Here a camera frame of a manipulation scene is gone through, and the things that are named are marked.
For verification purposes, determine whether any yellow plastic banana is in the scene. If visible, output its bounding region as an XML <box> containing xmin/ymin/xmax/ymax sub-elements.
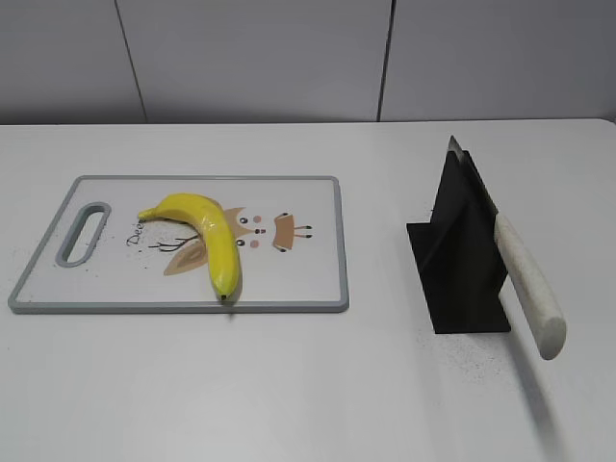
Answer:
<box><xmin>138</xmin><ymin>192</ymin><xmax>241</xmax><ymax>300</ymax></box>

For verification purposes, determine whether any white-handled kitchen knife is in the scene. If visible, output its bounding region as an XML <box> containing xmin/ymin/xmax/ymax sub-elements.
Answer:
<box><xmin>448</xmin><ymin>136</ymin><xmax>567</xmax><ymax>360</ymax></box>

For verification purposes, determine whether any white grey-rimmed cutting board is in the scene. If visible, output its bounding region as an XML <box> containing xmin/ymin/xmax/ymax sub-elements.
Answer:
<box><xmin>8</xmin><ymin>175</ymin><xmax>348</xmax><ymax>314</ymax></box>

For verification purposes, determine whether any black knife stand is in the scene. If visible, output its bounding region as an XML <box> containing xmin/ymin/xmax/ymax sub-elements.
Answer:
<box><xmin>406</xmin><ymin>151</ymin><xmax>511</xmax><ymax>334</ymax></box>

